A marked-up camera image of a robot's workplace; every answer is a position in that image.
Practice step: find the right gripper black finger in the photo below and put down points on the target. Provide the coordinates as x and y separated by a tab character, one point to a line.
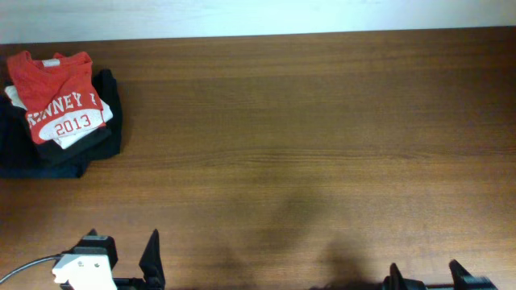
395	281
462	279

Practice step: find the red t-shirt with white print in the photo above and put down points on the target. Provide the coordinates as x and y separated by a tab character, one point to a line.
58	94

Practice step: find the dark navy folded garment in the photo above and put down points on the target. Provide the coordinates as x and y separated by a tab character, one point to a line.
19	156

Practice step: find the black folded garment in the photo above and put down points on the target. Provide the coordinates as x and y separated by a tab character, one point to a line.
101	144

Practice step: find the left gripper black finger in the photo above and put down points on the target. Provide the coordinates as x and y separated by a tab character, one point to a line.
151	265
92	232

